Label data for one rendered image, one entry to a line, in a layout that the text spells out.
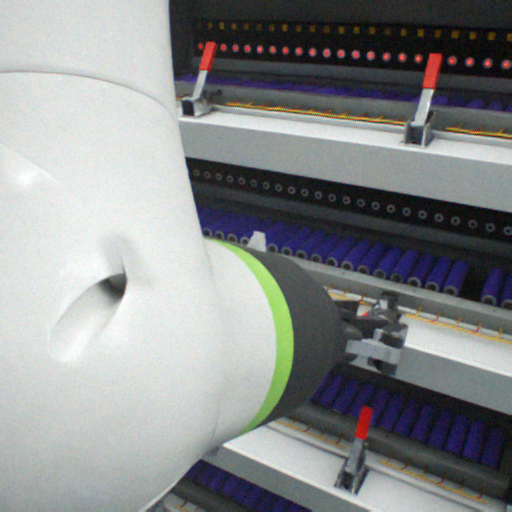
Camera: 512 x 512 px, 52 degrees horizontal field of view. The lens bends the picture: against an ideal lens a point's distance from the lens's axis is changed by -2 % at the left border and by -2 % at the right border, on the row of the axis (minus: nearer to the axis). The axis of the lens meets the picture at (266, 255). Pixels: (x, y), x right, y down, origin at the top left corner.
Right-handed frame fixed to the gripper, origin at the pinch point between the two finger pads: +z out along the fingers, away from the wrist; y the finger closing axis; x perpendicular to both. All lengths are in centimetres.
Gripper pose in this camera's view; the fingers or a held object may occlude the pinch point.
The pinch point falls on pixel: (360, 321)
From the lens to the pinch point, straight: 49.1
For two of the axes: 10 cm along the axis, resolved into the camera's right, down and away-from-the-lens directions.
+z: 4.4, 0.8, 9.0
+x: 2.3, -9.7, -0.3
